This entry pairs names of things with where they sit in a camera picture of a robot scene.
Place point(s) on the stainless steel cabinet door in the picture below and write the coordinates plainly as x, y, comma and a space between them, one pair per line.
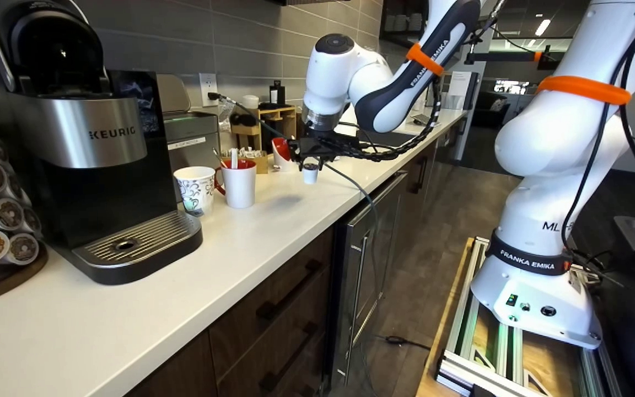
368, 279

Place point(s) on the black bottle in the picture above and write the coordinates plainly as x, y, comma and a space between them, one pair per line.
276, 93

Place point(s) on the printed white paper cup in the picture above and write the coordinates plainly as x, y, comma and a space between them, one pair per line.
195, 189

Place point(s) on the coffee pod carousel holder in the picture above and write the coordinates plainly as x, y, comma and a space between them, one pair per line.
10, 283

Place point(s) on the stainless steel appliance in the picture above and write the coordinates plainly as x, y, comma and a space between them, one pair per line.
192, 139

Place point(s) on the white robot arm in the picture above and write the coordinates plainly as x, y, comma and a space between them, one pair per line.
552, 145

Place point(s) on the white mug red interior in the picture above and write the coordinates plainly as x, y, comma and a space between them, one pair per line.
281, 151
240, 187

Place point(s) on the white stirrer stick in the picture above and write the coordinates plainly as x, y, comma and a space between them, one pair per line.
233, 155

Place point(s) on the dark wood base cabinet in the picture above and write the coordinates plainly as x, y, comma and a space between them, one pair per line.
258, 323

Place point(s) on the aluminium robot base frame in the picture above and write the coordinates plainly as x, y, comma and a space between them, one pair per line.
456, 366

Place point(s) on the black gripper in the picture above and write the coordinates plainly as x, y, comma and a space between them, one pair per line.
317, 145

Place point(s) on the black silver Keurig coffee maker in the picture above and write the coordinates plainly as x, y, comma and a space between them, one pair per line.
97, 132

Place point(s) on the white wall outlet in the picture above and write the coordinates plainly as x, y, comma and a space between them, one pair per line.
207, 87

